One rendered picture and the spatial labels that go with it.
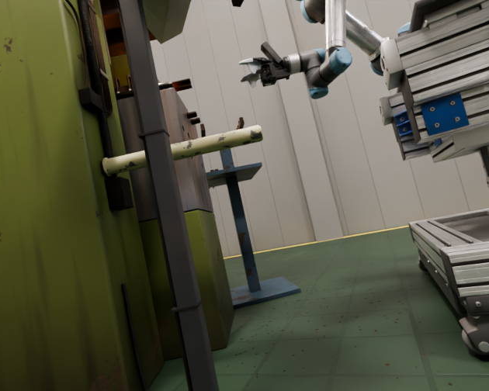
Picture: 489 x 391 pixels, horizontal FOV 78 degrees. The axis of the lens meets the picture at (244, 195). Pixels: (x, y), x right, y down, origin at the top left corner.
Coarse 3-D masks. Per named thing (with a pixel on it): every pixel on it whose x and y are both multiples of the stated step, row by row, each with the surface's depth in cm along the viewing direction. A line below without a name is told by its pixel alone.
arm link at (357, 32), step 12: (312, 0) 124; (324, 0) 122; (312, 12) 129; (324, 12) 127; (348, 12) 128; (348, 24) 129; (360, 24) 129; (348, 36) 133; (360, 36) 131; (372, 36) 131; (360, 48) 136; (372, 48) 133; (372, 60) 136
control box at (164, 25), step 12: (144, 0) 75; (156, 0) 72; (168, 0) 69; (180, 0) 72; (144, 12) 79; (156, 12) 75; (168, 12) 73; (180, 12) 76; (156, 24) 78; (168, 24) 77; (180, 24) 81; (156, 36) 82; (168, 36) 83
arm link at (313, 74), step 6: (318, 66) 118; (306, 72) 120; (312, 72) 118; (318, 72) 113; (306, 78) 122; (312, 78) 117; (318, 78) 114; (312, 84) 118; (318, 84) 116; (324, 84) 115; (312, 90) 119; (318, 90) 117; (324, 90) 117; (312, 96) 120; (318, 96) 121
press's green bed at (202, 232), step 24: (192, 216) 102; (144, 240) 102; (192, 240) 102; (216, 240) 127; (216, 264) 114; (168, 288) 101; (216, 288) 103; (168, 312) 100; (216, 312) 99; (168, 336) 99; (216, 336) 99
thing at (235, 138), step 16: (256, 128) 81; (176, 144) 82; (192, 144) 81; (208, 144) 81; (224, 144) 81; (240, 144) 82; (112, 160) 82; (128, 160) 81; (144, 160) 81; (176, 160) 83
